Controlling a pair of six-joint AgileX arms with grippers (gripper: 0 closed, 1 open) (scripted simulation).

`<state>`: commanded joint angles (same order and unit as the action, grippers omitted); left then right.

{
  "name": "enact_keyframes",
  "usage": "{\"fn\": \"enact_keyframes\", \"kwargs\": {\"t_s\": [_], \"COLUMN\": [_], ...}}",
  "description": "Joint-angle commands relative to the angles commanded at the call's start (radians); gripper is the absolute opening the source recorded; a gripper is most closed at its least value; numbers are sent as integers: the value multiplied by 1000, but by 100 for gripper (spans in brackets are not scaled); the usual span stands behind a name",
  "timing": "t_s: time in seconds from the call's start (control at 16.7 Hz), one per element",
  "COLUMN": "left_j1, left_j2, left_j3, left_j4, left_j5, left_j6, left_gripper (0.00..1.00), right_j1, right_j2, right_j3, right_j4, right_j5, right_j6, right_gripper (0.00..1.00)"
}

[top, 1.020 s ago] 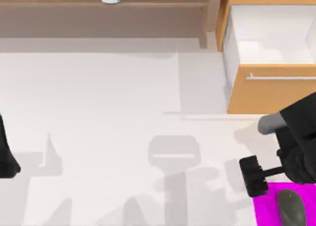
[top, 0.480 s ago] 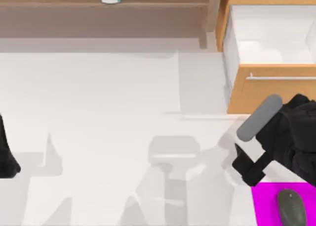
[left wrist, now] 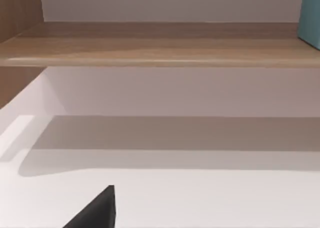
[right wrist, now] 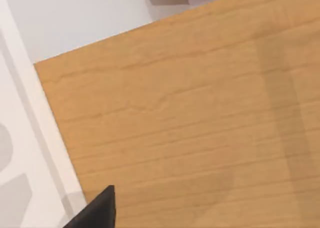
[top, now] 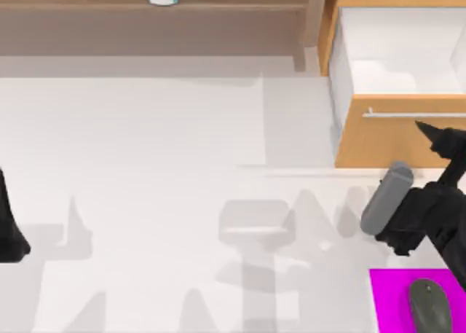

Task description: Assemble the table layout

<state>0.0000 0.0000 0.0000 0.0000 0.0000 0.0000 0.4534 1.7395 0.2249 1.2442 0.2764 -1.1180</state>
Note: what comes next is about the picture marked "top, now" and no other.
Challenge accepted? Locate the pale grey rounded box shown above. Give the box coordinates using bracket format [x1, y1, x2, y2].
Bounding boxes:
[360, 160, 415, 236]

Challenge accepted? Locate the pale wooden drawer front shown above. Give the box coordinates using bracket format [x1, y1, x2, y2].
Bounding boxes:
[334, 93, 466, 169]

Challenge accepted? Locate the magenta mouse mat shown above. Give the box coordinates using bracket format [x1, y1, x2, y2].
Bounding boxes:
[368, 267, 466, 333]

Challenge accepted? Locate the grey computer mouse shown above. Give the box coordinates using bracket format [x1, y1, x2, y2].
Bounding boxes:
[407, 278, 453, 333]

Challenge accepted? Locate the pulled-out drawer white inside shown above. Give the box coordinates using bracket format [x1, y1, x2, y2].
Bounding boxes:
[328, 6, 466, 139]

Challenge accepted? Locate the wooden open shelf unit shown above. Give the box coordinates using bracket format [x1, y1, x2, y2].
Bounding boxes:
[0, 0, 329, 73]

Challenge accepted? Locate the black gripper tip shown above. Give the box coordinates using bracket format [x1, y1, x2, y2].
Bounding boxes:
[0, 168, 31, 264]

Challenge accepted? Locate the long metal drawer handle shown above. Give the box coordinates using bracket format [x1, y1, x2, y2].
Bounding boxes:
[362, 107, 466, 120]

